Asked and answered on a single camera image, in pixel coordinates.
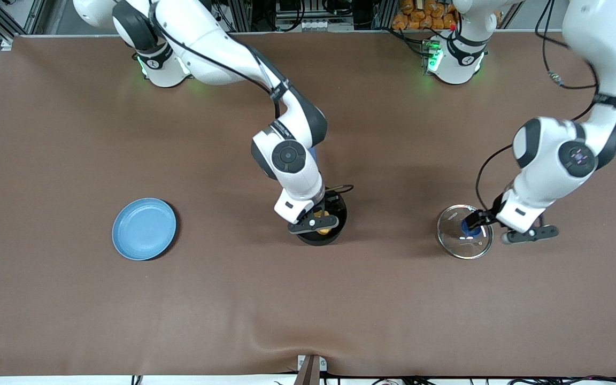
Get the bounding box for yellow potato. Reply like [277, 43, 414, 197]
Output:
[313, 211, 336, 236]

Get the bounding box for glass lid with blue knob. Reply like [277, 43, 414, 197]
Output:
[436, 204, 495, 260]

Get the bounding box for brown table cover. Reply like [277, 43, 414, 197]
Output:
[0, 32, 616, 378]

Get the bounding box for blue round plate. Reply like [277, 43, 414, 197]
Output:
[112, 198, 178, 261]

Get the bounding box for bag of orange items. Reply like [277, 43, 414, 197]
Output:
[391, 0, 459, 31]

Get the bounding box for black pot with blue handle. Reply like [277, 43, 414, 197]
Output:
[293, 145, 349, 247]

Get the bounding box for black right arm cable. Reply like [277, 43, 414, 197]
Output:
[149, 0, 356, 195]

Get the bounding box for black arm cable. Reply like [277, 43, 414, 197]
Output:
[149, 0, 356, 195]
[475, 0, 616, 215]

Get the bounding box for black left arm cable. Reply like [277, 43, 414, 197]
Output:
[475, 0, 616, 215]

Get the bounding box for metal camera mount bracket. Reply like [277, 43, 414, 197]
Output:
[296, 354, 328, 385]

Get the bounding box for aluminium frame post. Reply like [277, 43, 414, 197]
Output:
[374, 0, 395, 30]
[230, 0, 253, 32]

